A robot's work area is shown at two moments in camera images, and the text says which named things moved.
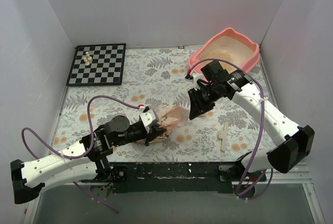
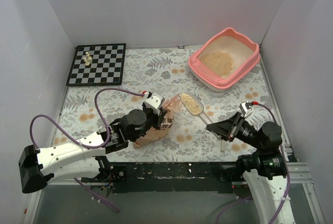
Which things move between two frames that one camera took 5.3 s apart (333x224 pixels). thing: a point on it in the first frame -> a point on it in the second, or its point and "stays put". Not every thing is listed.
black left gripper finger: x=153 y=133 -> x=163 y=113
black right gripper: x=202 y=99 -> x=234 y=126
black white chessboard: x=105 y=67 stays put
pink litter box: x=230 y=46 stays put
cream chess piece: x=89 y=59 stays put
